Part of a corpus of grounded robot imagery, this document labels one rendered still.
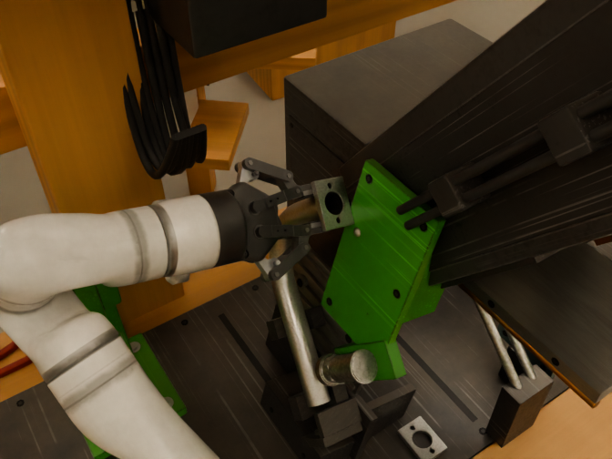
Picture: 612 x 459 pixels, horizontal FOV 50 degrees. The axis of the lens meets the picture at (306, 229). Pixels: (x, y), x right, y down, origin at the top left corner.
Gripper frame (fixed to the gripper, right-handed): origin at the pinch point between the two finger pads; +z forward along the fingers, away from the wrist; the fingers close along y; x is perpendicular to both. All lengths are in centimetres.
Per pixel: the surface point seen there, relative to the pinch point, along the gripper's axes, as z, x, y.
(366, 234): 2.9, -4.2, -4.1
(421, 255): 2.9, -11.6, -7.3
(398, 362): 3.7, -3.3, -18.7
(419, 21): 229, 188, 99
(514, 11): 280, 164, 95
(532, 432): 26.1, 0.2, -35.0
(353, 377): -0.7, -0.7, -19.0
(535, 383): 21.9, -5.7, -26.7
